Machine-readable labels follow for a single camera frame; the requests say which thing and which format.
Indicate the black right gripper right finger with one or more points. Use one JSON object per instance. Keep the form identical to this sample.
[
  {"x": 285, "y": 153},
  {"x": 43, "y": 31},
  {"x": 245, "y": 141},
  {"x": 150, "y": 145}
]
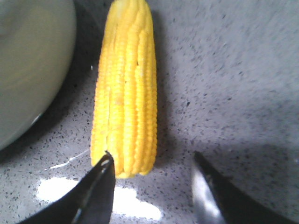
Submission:
[{"x": 218, "y": 201}]

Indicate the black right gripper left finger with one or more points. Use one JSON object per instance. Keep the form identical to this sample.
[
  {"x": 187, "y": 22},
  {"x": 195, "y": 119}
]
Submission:
[{"x": 89, "y": 202}]

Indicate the yellow corn cob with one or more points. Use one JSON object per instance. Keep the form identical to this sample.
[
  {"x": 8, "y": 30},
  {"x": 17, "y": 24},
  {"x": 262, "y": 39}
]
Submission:
[{"x": 125, "y": 102}]

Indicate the pale green electric cooking pot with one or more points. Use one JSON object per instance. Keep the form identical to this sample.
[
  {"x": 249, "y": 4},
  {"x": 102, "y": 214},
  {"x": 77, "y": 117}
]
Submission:
[{"x": 37, "y": 39}]

